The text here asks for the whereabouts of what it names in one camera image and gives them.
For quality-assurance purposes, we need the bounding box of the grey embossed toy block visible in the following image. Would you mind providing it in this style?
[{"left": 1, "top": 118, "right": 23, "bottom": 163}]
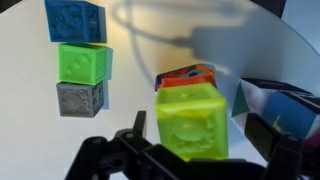
[{"left": 55, "top": 79, "right": 109, "bottom": 119}]

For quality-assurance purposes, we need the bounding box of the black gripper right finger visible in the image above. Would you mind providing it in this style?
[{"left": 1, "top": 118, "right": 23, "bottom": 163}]
[{"left": 244, "top": 113, "right": 320, "bottom": 180}]

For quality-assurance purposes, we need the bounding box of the blue embossed toy block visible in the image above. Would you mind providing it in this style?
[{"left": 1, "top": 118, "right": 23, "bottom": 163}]
[{"left": 44, "top": 0, "right": 108, "bottom": 44}]

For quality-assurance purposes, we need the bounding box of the yellow embossed toy block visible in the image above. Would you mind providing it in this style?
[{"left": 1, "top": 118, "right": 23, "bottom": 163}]
[{"left": 155, "top": 82, "right": 230, "bottom": 162}]

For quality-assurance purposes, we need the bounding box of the purple patterned cube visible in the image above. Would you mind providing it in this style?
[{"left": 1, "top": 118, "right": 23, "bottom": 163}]
[{"left": 154, "top": 63, "right": 216, "bottom": 92}]

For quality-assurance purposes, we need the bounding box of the green embossed toy block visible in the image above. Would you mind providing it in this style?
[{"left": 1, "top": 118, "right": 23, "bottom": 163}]
[{"left": 58, "top": 43, "right": 114, "bottom": 86}]

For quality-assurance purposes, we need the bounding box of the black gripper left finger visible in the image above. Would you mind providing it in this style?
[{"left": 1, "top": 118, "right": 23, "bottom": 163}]
[{"left": 64, "top": 110, "right": 208, "bottom": 180}]

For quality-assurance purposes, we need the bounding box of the blue white patterned cube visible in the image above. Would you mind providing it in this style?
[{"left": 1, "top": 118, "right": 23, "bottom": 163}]
[{"left": 231, "top": 77, "right": 320, "bottom": 141}]

